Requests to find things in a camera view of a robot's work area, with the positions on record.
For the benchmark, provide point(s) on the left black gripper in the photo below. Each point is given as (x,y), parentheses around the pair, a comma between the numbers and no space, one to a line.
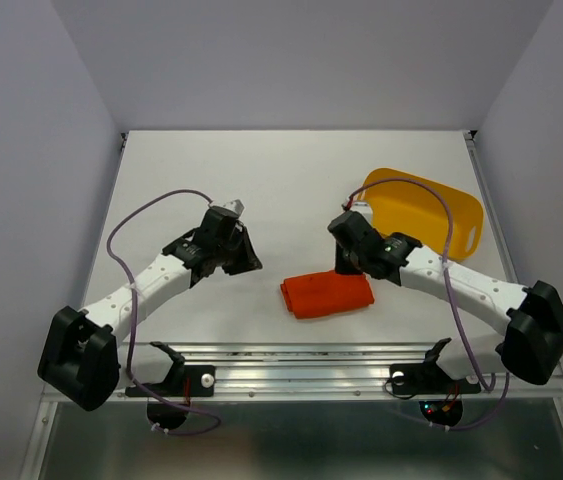
(249,260)

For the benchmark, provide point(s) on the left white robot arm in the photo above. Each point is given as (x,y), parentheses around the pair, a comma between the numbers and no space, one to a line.
(80,357)

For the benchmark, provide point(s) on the aluminium rail frame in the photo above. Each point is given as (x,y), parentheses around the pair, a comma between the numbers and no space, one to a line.
(298,400)

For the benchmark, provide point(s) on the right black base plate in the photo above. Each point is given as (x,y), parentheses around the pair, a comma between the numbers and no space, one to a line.
(413,379)

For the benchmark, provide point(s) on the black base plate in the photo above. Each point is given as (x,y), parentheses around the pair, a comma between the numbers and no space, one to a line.
(413,379)
(190,380)

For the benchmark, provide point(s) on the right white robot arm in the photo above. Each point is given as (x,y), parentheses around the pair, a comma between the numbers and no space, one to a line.
(526,322)

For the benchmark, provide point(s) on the orange t shirt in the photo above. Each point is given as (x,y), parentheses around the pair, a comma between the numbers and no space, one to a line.
(322,294)

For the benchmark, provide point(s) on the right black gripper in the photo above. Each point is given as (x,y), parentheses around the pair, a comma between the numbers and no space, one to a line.
(340,265)

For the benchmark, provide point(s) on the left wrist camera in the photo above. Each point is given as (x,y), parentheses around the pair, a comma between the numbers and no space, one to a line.
(233,208)

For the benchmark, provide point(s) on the yellow plastic basket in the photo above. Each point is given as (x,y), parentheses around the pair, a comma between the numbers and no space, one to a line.
(418,207)

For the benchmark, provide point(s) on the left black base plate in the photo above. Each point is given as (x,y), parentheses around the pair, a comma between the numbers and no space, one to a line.
(190,380)

